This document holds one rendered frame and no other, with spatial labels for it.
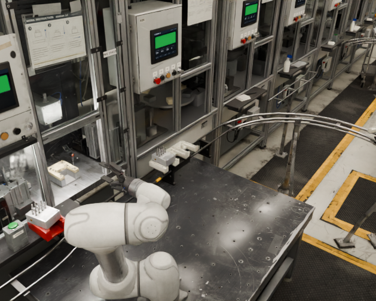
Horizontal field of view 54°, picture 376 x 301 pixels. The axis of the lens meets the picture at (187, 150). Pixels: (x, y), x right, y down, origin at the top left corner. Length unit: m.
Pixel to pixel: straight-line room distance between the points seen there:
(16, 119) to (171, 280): 0.99
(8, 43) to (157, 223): 0.99
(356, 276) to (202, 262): 1.45
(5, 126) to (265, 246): 1.47
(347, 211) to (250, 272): 1.85
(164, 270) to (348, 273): 1.80
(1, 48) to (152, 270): 1.11
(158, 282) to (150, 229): 0.61
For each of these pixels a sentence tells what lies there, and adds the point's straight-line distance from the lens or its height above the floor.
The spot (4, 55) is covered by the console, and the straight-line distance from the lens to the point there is 1.71.
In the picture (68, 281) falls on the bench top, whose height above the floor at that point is 0.68.
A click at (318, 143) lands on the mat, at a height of 0.01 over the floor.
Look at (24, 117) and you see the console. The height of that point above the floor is 1.46.
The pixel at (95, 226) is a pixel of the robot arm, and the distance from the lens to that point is 1.17.
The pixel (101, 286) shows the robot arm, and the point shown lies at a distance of 1.72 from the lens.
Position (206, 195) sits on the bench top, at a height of 0.68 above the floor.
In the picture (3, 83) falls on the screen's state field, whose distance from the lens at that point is 1.71.
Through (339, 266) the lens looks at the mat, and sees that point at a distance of 3.18.
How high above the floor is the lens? 2.22
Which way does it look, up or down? 31 degrees down
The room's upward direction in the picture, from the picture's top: 1 degrees clockwise
